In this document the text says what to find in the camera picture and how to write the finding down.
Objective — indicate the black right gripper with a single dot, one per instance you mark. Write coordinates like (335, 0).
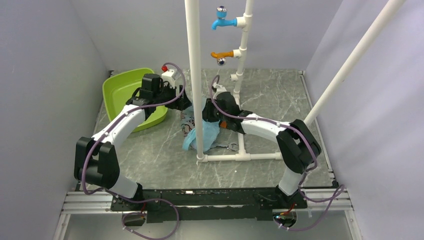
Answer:
(207, 112)

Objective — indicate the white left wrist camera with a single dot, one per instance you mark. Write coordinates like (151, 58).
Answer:
(169, 75)

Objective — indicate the blue plastic faucet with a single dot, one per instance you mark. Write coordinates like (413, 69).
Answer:
(221, 21)

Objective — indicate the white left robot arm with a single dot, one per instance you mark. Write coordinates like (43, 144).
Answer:
(96, 162)

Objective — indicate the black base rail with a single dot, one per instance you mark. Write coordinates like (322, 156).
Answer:
(259, 203)

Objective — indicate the orange plastic faucet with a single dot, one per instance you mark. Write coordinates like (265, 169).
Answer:
(221, 57)

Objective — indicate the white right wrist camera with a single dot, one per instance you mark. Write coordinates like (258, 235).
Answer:
(217, 89)

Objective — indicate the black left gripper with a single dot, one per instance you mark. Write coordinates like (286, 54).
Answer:
(181, 104)

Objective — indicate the silver combination wrench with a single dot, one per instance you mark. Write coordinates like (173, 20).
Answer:
(231, 146)

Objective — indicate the white diagonal pole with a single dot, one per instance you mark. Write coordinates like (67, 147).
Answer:
(380, 22)

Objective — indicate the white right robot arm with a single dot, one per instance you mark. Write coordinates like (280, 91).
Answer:
(297, 145)

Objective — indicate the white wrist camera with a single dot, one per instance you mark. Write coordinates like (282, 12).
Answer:
(217, 89)
(169, 75)

